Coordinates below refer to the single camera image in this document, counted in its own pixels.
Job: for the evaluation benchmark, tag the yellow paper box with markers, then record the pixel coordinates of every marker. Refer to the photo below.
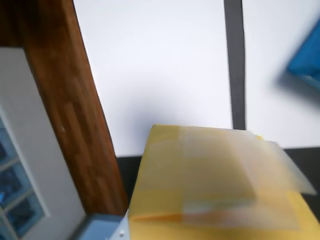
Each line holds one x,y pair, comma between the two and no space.
175,175

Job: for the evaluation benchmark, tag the white paper sheet marked 1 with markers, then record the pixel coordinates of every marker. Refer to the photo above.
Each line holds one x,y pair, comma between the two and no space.
262,75

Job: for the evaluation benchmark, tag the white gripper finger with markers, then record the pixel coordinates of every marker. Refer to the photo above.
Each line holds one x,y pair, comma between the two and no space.
107,227

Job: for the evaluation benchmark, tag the white paper sheet marked 2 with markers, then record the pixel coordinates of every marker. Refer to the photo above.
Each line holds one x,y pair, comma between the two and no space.
150,62

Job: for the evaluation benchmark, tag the glass block window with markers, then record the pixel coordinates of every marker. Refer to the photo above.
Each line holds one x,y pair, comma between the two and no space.
15,180

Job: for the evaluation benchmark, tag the dark grey mat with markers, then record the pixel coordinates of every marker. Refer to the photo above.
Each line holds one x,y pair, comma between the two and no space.
235,75

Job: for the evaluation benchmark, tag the blue paper box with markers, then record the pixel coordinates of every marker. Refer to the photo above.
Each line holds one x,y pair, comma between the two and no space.
305,57

